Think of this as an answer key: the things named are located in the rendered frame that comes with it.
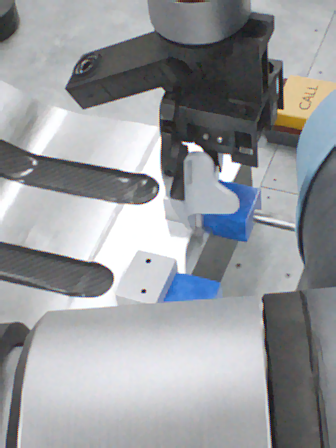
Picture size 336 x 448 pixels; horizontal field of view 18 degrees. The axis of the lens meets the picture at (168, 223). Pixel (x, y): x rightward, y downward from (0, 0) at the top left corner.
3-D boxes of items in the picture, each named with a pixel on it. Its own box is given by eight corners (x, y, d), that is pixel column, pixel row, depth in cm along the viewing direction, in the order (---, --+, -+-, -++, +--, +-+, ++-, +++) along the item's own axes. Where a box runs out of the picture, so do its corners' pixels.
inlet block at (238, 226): (322, 227, 95) (322, 188, 91) (306, 269, 92) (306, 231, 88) (186, 197, 99) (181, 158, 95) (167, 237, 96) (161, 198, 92)
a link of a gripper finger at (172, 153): (177, 210, 86) (177, 117, 81) (159, 206, 86) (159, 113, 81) (197, 181, 90) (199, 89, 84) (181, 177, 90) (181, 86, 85)
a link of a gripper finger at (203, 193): (231, 260, 89) (235, 167, 83) (166, 244, 90) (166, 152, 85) (243, 239, 91) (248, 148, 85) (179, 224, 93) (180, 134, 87)
